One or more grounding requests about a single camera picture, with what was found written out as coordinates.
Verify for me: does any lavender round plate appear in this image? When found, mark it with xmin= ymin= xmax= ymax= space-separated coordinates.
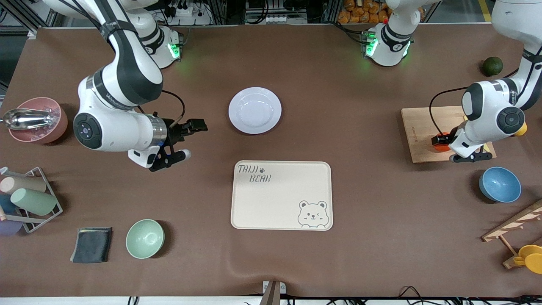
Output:
xmin=229 ymin=87 xmax=282 ymax=135

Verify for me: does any wooden cutting board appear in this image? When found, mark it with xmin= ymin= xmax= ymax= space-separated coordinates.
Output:
xmin=401 ymin=106 xmax=497 ymax=164

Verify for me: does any blue bowl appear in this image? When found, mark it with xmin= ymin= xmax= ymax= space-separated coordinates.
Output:
xmin=479 ymin=166 xmax=522 ymax=203

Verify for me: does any dark green lime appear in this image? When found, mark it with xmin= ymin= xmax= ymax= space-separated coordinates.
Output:
xmin=483 ymin=56 xmax=503 ymax=77

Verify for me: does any wooden stand rack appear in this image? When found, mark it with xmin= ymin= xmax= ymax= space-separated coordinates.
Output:
xmin=481 ymin=199 xmax=542 ymax=269

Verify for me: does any mint green bowl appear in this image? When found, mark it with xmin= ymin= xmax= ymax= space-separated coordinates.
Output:
xmin=126 ymin=219 xmax=165 ymax=259

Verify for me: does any cream bear print tray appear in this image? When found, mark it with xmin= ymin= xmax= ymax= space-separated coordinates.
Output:
xmin=231 ymin=161 xmax=334 ymax=231

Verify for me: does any white power strip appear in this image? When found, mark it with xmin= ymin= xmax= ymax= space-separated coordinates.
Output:
xmin=167 ymin=0 xmax=212 ymax=25

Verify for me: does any brown table mat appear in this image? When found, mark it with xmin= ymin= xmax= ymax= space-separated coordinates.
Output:
xmin=0 ymin=25 xmax=542 ymax=298

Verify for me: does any pink bowl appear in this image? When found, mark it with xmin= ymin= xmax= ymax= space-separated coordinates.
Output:
xmin=8 ymin=97 xmax=68 ymax=144

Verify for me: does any dark grey folded cloth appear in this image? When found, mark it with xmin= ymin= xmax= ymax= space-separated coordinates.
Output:
xmin=70 ymin=227 xmax=113 ymax=264

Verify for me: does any pile of bread buns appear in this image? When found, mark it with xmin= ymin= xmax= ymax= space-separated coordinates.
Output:
xmin=337 ymin=0 xmax=392 ymax=24

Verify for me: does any shiny metal scoop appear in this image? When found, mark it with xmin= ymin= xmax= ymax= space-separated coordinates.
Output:
xmin=2 ymin=108 xmax=58 ymax=130

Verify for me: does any green cup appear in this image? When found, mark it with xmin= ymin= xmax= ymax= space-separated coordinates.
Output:
xmin=10 ymin=188 xmax=58 ymax=216

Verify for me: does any beige cup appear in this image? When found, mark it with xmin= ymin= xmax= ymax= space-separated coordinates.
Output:
xmin=0 ymin=176 xmax=47 ymax=195

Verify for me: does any blue cup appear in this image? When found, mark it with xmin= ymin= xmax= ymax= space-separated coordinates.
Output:
xmin=0 ymin=195 xmax=17 ymax=215

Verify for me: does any purple cup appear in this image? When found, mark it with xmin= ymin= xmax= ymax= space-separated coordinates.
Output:
xmin=0 ymin=219 xmax=24 ymax=237

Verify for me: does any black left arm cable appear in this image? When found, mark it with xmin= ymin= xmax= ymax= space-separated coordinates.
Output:
xmin=429 ymin=68 xmax=520 ymax=137

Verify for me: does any grey wire cup rack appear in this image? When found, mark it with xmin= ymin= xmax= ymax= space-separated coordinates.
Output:
xmin=0 ymin=167 xmax=64 ymax=233

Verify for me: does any black cables bundle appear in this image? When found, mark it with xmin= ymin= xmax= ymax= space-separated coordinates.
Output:
xmin=243 ymin=286 xmax=542 ymax=305

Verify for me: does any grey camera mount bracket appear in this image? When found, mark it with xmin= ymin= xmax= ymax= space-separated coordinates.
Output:
xmin=259 ymin=280 xmax=287 ymax=305

